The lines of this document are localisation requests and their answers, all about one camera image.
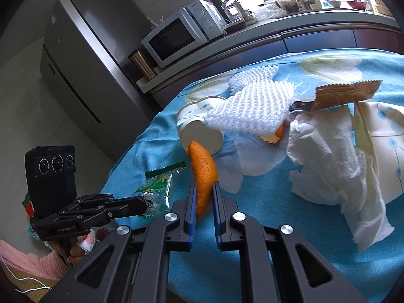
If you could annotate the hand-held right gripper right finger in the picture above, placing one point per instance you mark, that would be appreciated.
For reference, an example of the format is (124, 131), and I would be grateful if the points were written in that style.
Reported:
(217, 214)

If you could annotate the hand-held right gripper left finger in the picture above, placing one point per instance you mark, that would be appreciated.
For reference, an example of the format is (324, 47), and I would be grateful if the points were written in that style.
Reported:
(191, 214)

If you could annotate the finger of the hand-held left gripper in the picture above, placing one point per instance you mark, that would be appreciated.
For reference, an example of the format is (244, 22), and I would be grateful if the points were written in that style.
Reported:
(94, 200)
(129, 206)

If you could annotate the green snack wrapper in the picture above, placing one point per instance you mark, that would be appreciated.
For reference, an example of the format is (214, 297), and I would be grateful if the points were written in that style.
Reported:
(157, 186)

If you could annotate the long orange peel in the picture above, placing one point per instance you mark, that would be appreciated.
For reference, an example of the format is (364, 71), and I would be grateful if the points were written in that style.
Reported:
(203, 176)

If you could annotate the round patterned paper cup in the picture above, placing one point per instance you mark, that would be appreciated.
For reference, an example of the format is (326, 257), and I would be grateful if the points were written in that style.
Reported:
(198, 135)

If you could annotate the dense white foam net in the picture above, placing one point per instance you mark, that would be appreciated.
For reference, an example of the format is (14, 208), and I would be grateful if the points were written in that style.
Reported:
(252, 107)

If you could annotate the white paper towel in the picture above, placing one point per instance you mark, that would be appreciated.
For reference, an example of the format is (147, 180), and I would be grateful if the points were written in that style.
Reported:
(325, 164)

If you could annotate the open-mesh white foam net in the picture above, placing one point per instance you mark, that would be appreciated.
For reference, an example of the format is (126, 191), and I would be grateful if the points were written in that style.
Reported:
(252, 74)

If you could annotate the brown foil wrapper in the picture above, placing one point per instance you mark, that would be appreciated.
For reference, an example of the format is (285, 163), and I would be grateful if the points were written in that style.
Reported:
(344, 96)

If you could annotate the crushed patterned paper cup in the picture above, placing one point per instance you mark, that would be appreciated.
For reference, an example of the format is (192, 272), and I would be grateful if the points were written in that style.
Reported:
(385, 139)

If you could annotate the person's left hand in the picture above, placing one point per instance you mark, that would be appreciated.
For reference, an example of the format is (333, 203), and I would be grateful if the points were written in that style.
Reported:
(85, 246)

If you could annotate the red printed packet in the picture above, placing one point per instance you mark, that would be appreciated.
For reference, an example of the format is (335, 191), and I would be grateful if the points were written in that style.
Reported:
(29, 208)

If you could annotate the blue floral tablecloth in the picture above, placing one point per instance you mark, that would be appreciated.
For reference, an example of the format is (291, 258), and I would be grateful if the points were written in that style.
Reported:
(284, 227)

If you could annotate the small orange peel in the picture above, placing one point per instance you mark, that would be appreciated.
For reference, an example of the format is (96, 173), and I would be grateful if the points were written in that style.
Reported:
(274, 137)

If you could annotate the silver refrigerator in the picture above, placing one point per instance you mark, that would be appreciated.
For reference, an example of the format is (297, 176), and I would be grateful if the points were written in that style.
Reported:
(79, 69)

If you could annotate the black wrapper piece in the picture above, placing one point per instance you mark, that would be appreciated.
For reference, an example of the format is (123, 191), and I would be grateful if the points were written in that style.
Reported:
(299, 104)

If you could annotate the copper thermos cup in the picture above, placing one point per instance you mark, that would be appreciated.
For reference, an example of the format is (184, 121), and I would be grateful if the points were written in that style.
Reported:
(143, 64)

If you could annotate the white microwave oven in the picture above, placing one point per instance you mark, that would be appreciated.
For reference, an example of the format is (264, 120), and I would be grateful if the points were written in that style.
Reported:
(170, 38)

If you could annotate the kitchen counter with cabinets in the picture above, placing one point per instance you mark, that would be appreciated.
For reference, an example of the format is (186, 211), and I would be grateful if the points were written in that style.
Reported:
(252, 34)

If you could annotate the glass kettle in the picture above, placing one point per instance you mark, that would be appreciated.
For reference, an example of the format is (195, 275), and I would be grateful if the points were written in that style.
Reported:
(235, 9)

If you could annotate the clear plastic bag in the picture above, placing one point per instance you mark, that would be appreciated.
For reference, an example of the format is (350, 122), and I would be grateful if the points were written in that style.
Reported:
(270, 12)

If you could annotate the red bowl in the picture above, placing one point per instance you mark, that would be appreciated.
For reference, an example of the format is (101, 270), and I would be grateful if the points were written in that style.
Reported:
(356, 5)

